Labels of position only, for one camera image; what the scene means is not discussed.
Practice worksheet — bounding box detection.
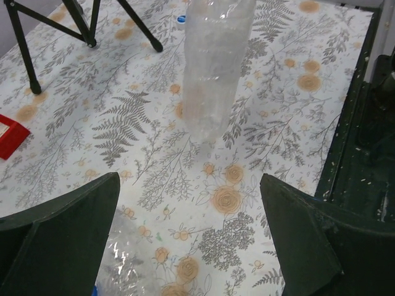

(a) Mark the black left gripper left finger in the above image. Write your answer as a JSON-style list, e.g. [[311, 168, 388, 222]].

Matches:
[[1, 172, 120, 295]]

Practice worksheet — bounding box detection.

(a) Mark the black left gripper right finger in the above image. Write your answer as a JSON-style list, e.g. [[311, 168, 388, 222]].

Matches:
[[260, 174, 394, 295]]

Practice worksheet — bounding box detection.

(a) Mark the clear bottle blue cap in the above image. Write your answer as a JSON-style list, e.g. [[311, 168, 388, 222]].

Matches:
[[92, 210, 160, 296]]

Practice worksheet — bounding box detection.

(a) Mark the white blue bottle cap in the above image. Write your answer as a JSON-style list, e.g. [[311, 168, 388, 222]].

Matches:
[[177, 15, 186, 30]]

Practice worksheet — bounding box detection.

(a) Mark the red plastic bin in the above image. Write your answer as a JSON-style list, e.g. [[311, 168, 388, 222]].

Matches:
[[1, 115, 30, 160]]

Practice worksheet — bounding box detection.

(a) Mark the black music stand tripod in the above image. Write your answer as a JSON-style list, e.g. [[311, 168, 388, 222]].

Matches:
[[1, 1, 177, 109]]

